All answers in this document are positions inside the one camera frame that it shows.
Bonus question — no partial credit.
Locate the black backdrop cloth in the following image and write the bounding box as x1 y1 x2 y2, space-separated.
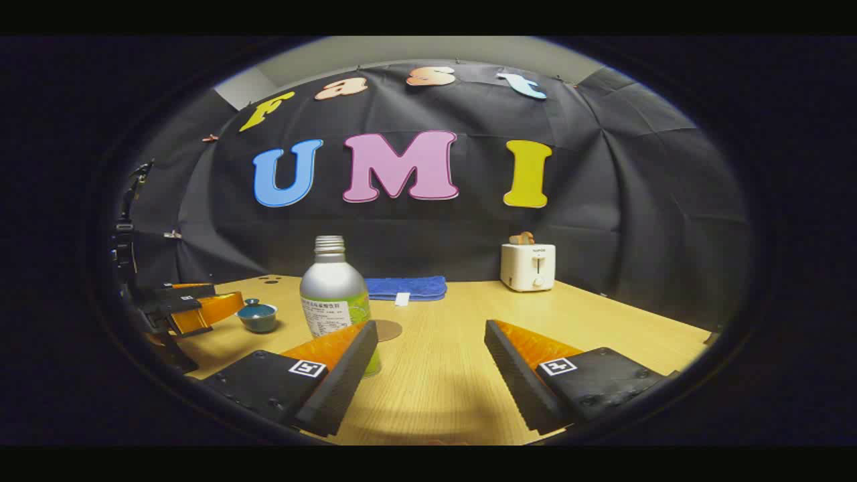
127 62 752 330

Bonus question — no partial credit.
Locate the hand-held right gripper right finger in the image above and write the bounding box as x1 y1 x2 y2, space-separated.
483 319 680 436

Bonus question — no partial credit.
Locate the teal teacup lid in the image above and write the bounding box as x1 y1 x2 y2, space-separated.
237 299 279 320

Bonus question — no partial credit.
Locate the silver green-label water bottle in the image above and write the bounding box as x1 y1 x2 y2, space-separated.
299 236 382 378

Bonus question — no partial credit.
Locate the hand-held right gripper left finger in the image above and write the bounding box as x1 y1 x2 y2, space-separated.
201 320 380 438

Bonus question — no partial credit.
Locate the folded blue towel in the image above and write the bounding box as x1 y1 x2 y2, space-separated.
365 276 448 307

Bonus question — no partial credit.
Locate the white toaster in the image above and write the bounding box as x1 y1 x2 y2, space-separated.
500 243 556 293

